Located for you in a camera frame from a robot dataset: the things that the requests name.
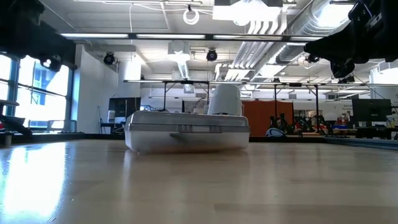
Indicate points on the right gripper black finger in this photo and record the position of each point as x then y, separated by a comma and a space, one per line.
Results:
332, 46

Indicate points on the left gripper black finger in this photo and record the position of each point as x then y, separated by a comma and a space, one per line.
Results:
60, 49

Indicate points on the clear plastic supply box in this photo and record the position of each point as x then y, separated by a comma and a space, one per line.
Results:
186, 140

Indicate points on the black ceiling spotlight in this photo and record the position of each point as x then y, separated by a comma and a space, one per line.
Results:
312, 58
211, 55
109, 59

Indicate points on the overhead light bar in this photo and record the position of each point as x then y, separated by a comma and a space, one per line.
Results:
93, 35

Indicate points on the black monitor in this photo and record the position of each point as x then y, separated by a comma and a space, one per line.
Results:
371, 112
119, 107

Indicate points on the blue and white ball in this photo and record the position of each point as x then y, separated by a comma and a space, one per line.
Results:
275, 132

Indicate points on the white cylindrical lamp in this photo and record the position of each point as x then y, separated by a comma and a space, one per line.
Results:
225, 99

